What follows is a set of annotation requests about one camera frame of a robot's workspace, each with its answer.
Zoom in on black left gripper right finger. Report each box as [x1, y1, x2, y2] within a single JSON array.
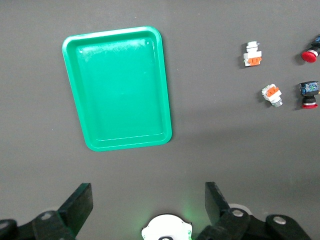
[[204, 181, 230, 226]]

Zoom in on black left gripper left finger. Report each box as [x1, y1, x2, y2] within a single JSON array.
[[56, 182, 94, 237]]

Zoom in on white button with orange block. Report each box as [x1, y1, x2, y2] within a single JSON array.
[[261, 84, 284, 108], [242, 41, 263, 67]]

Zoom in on green plastic tray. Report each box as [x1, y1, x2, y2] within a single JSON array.
[[61, 25, 173, 152]]

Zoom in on red mushroom push button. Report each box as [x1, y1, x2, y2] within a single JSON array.
[[300, 34, 320, 63], [299, 80, 320, 110]]

